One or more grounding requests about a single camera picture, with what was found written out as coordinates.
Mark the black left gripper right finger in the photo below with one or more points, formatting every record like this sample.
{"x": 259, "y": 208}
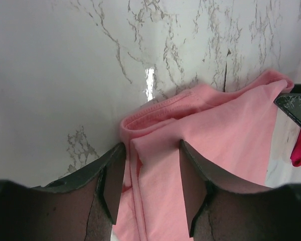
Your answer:
{"x": 223, "y": 206}

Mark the pink t-shirt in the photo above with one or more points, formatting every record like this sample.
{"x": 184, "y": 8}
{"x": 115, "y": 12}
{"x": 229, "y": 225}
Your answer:
{"x": 231, "y": 129}

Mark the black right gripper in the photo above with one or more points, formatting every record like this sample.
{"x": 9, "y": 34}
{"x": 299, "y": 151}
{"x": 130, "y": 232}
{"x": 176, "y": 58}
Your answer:
{"x": 290, "y": 104}

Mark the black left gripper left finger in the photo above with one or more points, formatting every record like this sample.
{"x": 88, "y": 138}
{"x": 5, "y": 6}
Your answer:
{"x": 80, "y": 206}

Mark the folded magenta t-shirt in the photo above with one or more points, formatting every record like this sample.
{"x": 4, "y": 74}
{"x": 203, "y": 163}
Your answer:
{"x": 296, "y": 152}

